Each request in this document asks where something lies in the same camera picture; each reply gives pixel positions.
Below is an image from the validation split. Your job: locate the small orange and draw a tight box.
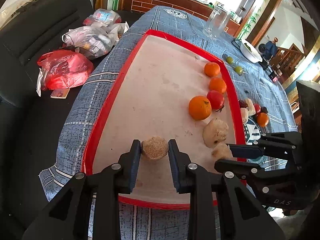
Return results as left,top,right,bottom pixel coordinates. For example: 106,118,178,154
209,77,227,94
256,112,269,127
204,62,221,77

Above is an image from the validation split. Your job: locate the wooden counter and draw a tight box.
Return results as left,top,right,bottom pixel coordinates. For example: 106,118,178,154
117,0,240,37

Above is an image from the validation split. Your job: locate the black sofa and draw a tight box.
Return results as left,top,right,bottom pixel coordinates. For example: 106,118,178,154
0,0,140,230

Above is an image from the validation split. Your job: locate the white plastic bag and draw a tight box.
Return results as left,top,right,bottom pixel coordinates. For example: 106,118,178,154
107,22,130,40

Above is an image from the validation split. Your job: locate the clear plastic bag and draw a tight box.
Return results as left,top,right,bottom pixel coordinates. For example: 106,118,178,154
62,26,115,59
82,9,122,28

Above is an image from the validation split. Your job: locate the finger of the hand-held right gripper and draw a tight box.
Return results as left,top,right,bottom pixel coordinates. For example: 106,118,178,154
214,159,296,198
226,131,303,160

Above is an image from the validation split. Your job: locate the small pale bread lump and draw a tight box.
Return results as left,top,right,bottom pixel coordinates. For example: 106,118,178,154
211,142,233,160

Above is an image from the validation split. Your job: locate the dark blue hanging jacket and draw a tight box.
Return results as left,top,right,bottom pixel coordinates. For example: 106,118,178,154
259,37,279,60

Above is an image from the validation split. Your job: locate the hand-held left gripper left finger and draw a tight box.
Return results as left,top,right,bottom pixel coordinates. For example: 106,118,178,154
22,139,142,240

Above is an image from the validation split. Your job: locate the small booklet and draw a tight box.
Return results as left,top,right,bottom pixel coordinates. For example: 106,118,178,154
50,89,69,99

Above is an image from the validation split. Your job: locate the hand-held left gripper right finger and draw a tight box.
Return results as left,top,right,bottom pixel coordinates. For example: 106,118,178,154
168,139,285,240

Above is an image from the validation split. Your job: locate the large orange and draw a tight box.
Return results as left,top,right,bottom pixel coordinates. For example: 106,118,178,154
188,95,212,121

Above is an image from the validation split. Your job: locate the red plastic bag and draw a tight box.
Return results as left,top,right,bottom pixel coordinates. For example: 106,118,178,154
37,50,95,91

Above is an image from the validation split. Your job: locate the wooden stair railing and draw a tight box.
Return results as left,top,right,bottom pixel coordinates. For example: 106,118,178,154
271,44,304,77

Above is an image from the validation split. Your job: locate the brown round bun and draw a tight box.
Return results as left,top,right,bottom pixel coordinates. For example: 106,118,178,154
141,136,168,161

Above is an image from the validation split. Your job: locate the white bowl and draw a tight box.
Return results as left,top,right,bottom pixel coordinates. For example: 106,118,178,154
240,39,263,63

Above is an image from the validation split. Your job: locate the large pale bread lump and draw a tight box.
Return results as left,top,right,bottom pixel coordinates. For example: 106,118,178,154
202,117,229,148

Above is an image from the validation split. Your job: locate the gold door frame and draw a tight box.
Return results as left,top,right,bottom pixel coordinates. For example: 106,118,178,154
282,42,320,98

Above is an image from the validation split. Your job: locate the blue plaid tablecloth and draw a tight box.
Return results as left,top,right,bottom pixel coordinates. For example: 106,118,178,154
39,5,300,240

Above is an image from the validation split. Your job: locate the clear glass pitcher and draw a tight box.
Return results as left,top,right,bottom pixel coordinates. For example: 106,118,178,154
203,5,232,38

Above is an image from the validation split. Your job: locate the red rimmed white tray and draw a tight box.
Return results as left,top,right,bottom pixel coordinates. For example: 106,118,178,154
82,29,247,210

